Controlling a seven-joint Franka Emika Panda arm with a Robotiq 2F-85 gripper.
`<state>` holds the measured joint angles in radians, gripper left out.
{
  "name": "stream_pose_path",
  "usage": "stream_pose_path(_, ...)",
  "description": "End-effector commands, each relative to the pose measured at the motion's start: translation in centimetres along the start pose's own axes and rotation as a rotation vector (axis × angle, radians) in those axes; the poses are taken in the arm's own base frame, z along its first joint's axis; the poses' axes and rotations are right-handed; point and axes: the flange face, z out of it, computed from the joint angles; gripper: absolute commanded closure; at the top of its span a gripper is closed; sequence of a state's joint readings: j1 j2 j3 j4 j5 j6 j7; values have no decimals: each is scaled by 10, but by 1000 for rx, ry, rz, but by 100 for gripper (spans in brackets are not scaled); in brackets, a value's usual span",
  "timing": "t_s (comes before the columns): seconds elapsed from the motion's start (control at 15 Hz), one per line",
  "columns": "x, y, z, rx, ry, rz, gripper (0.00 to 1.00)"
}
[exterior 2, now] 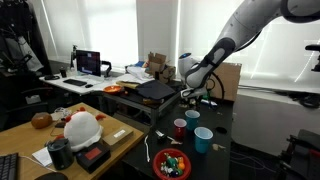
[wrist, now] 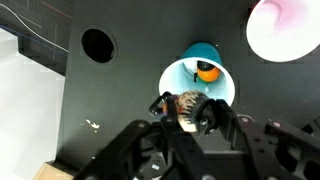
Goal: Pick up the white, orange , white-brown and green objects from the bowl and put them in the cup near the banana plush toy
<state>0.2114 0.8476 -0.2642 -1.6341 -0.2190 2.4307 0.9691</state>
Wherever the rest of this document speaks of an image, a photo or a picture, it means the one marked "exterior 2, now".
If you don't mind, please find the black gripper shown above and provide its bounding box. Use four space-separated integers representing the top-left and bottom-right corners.
185 95 202 111

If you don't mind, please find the blue plastic cup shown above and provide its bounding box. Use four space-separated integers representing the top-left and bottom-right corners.
193 126 214 154
184 109 201 133

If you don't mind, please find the red plastic cup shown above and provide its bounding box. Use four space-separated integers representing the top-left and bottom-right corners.
173 118 188 141

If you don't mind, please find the red plastic bowl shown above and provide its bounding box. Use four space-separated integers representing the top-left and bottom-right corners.
152 147 193 180

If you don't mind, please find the orange bowl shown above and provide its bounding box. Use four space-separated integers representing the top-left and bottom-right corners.
103 84 124 95

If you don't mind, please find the white plush toy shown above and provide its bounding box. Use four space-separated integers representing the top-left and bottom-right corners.
54 106 108 153

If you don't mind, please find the small white blue object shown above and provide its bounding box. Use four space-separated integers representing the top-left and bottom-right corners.
202 98 220 109

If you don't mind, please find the blue bin lid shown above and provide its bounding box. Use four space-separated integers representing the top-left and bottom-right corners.
135 79 177 101

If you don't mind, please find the large cardboard sheet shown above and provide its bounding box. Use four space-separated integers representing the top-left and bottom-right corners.
207 61 243 103

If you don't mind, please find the beige paper scrap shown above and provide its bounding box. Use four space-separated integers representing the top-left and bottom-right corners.
211 143 227 152

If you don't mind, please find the open cardboard box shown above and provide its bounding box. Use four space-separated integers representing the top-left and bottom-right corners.
147 52 177 84

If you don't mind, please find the metal cart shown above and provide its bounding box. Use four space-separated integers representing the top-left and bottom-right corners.
101 89 183 126

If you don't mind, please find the white paper stack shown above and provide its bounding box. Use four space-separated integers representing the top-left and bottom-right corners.
125 65 154 84

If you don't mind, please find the white plastic strip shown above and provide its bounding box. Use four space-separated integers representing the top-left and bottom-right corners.
143 134 152 163

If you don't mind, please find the small cardboard box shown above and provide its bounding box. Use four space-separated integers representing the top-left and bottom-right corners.
101 126 134 148

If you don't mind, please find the white desk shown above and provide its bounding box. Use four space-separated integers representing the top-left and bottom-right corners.
39 71 128 97

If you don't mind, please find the black box red label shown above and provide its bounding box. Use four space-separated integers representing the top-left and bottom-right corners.
75 142 112 174

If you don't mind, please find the dark screen monitor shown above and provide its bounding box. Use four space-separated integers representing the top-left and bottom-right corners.
75 49 102 78

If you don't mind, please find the black keyboard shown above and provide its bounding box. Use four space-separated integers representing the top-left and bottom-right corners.
63 78 88 87
0 152 19 180

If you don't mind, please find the clear glass jar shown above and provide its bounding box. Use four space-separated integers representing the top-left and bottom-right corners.
53 107 73 121

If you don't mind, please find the black cylinder speaker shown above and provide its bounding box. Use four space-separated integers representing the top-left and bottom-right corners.
46 137 75 171

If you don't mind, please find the brown ball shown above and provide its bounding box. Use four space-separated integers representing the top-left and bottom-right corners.
30 111 54 130

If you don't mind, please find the white paper note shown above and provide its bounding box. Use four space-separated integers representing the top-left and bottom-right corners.
31 146 53 168

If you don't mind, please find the black office chair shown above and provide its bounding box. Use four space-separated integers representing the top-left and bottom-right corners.
0 84 51 133

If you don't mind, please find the wooden desk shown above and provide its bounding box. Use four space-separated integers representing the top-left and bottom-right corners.
0 102 146 180

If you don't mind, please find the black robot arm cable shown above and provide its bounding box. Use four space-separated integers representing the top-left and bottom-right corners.
207 70 225 102

